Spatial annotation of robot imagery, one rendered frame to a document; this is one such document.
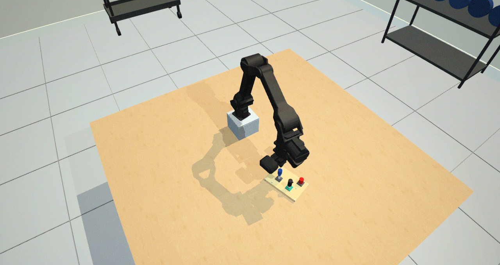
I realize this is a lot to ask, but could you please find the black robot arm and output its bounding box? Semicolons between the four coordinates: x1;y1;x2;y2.
230;53;309;168

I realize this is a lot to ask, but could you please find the pale yellow circuit board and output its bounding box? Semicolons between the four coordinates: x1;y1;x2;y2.
264;167;309;202

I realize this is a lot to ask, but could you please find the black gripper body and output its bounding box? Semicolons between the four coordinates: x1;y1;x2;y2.
260;140;286;174

